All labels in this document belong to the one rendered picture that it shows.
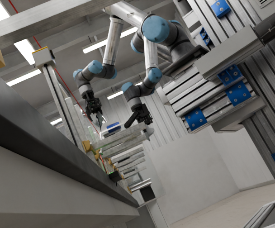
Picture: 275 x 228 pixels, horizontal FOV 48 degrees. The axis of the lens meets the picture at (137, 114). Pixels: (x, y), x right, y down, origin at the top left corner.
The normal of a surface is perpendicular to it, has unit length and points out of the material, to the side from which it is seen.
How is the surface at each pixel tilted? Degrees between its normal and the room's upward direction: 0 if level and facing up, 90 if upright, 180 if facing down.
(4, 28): 90
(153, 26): 97
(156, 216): 90
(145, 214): 90
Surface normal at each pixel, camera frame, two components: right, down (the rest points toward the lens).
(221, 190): -0.09, -0.29
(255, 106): -0.53, -0.05
